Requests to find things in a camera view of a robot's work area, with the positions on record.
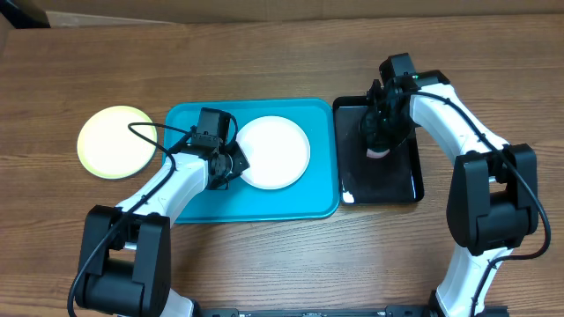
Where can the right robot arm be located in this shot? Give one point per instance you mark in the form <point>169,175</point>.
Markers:
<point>493,211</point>

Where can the white pink round plate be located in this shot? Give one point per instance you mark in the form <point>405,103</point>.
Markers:
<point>278,152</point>

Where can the teal plastic serving tray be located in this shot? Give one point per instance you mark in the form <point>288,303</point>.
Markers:
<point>314,195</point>

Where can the dark object top-left corner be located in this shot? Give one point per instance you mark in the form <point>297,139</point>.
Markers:
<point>24,14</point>

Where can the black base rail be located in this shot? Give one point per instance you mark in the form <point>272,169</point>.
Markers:
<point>388,311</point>

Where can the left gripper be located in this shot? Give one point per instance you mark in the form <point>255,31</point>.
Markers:
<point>241,164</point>

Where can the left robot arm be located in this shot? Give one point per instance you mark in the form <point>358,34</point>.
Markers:
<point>124,265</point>

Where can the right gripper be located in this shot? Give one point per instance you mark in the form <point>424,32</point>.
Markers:
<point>379,130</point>

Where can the black rectangular tray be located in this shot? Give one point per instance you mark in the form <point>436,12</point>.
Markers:
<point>396,178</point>

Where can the yellow-green round plate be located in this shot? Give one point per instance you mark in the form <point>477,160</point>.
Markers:
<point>117,142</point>

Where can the green scrubbing sponge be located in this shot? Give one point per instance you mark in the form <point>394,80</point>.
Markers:
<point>377,154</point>

